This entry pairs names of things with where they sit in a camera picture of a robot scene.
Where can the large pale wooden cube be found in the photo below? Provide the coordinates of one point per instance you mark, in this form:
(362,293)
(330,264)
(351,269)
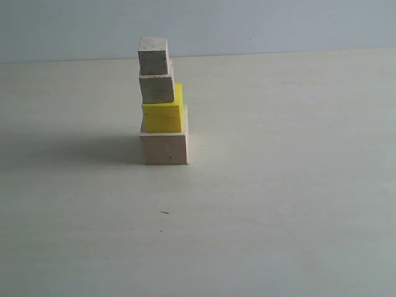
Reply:
(165,148)

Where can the yellow cube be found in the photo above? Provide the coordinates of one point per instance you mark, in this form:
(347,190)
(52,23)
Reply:
(165,117)

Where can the medium wooden cube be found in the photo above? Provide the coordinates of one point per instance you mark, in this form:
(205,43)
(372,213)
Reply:
(158,88)

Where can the small wooden cube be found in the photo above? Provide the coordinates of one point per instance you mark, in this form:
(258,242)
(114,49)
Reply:
(153,55)

